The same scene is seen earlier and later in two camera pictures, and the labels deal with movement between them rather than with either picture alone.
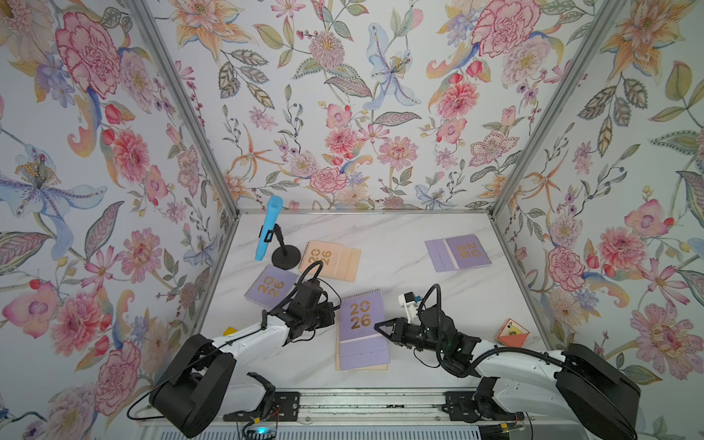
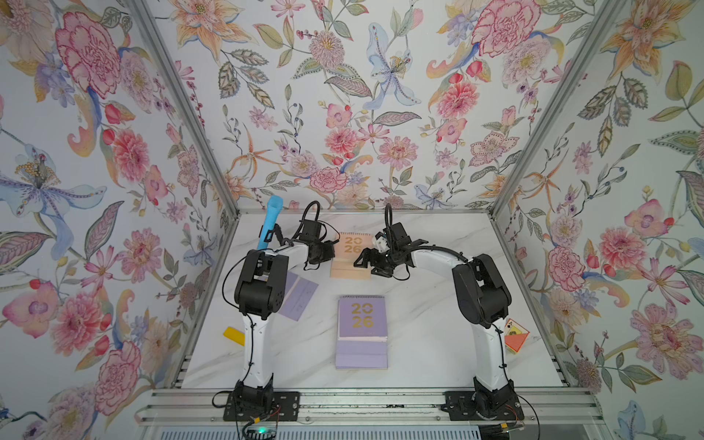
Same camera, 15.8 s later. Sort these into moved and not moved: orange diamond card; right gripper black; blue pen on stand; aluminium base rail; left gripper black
Moved: left gripper black; right gripper black
Not moved: aluminium base rail; orange diamond card; blue pen on stand
